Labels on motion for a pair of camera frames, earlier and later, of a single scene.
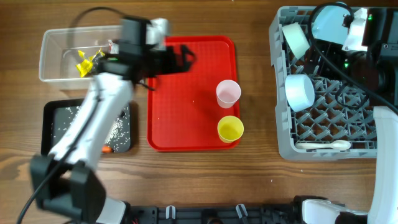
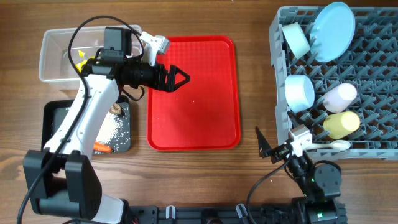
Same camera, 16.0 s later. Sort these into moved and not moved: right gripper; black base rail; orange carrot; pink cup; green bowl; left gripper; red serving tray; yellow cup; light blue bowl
Moved: yellow cup; left gripper; right gripper; pink cup
Not moved: light blue bowl; red serving tray; orange carrot; black base rail; green bowl
